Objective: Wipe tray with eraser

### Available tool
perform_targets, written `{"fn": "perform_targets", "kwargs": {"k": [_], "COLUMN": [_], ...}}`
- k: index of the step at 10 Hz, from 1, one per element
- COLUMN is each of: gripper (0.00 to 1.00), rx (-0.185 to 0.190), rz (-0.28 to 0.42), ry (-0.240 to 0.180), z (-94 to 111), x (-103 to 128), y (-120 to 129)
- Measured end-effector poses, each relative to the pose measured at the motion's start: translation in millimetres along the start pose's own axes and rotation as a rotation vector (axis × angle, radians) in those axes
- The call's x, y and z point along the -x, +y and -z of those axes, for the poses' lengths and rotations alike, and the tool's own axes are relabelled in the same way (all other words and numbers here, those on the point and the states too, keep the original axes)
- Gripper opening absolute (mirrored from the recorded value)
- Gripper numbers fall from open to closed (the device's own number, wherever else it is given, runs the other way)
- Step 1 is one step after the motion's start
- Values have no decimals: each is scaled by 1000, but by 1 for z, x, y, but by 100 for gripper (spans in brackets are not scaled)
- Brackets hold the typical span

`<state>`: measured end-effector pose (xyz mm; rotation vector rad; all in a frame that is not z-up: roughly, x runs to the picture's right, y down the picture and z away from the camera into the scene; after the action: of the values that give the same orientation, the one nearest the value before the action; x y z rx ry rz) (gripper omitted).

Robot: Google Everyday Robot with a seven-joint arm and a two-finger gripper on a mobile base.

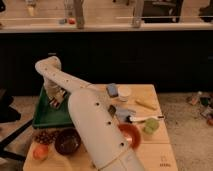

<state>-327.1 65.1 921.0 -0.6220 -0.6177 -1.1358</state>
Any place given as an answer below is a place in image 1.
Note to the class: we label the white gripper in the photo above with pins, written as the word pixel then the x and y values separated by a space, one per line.
pixel 53 91

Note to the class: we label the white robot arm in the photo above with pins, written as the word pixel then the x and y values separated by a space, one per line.
pixel 88 109

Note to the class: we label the green plastic tray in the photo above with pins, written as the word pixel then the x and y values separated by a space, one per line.
pixel 47 117

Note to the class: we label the bunch of dark grapes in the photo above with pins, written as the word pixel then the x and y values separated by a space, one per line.
pixel 45 137

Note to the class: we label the dark brown bowl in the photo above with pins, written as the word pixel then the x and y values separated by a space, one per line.
pixel 67 142

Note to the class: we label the blue sponge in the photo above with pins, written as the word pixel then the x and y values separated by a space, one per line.
pixel 112 90

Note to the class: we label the orange fruit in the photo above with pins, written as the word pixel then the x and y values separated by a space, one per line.
pixel 40 152

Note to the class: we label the grey blue cloth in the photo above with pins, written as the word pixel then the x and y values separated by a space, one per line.
pixel 123 113

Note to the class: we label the red object on counter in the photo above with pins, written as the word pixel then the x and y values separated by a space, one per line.
pixel 71 21

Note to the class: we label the red bowl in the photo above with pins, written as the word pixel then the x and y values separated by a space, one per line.
pixel 131 134

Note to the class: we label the green apple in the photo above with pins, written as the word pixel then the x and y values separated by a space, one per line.
pixel 151 125

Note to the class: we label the clutter pile on floor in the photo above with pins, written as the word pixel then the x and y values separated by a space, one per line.
pixel 205 100

